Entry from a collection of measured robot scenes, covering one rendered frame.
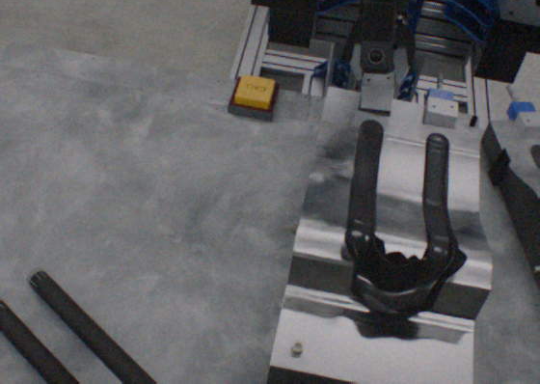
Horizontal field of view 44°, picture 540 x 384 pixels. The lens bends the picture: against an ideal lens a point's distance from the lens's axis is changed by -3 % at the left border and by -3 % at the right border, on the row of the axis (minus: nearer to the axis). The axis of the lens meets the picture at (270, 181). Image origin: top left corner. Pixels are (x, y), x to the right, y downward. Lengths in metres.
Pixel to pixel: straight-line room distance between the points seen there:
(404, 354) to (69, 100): 0.73
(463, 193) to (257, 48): 1.35
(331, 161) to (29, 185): 0.48
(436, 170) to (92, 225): 0.54
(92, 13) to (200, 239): 1.88
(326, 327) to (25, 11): 2.21
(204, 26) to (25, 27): 0.70
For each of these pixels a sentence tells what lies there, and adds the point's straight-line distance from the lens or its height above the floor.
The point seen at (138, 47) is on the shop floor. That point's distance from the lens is 2.63.
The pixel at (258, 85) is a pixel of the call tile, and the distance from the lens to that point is 1.23.
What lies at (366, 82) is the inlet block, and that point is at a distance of 1.10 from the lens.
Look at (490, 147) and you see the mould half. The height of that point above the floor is 0.82.
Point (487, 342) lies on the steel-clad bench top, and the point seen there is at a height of 0.80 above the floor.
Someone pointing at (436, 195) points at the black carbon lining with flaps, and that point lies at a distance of 1.06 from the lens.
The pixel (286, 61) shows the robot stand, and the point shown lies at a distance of 2.23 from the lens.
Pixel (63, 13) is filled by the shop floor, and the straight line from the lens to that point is 2.84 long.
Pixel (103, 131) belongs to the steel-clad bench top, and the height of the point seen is 0.80.
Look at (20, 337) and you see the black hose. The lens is 0.94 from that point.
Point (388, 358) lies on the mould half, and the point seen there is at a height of 0.86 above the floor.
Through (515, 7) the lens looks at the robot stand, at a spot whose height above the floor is 0.94.
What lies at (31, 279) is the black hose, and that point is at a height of 0.83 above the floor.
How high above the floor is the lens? 1.66
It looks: 50 degrees down
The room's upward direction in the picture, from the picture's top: 7 degrees clockwise
